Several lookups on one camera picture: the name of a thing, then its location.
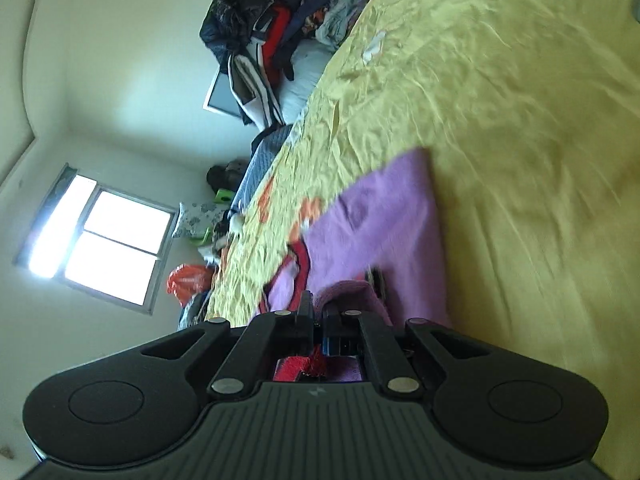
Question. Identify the small white toy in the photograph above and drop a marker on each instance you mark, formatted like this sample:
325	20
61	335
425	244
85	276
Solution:
237	222

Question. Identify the grey pillow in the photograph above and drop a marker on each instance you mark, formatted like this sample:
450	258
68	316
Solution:
305	80

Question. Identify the blue quilt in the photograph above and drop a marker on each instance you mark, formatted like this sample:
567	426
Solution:
260	160

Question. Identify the dark bag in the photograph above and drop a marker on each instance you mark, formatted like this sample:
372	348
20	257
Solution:
220	177

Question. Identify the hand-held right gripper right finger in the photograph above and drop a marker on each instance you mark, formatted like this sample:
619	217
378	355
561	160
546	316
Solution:
334	321

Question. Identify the green plastic chair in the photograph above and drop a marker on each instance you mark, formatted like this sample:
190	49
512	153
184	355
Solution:
224	195

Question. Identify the heap of dark clothes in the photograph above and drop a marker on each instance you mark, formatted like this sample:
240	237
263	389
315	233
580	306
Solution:
192	312

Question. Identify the orange plastic bag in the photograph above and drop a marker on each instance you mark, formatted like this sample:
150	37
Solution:
187	280

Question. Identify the grey framed panel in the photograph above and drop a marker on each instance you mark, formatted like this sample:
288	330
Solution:
220	95

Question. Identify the floral pillow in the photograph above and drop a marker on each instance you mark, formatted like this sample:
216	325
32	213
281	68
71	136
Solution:
197	217

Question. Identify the yellow carrot print bedsheet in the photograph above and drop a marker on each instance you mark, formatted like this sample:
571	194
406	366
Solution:
500	110

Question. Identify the purple sweater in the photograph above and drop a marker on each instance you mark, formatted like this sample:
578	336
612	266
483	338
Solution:
390	220

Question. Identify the pile of clothes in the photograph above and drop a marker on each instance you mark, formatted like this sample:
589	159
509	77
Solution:
260	30

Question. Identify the window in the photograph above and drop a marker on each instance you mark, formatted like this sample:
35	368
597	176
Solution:
115	240

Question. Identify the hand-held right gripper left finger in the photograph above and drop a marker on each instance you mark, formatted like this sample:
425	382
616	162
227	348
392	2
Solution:
305	320

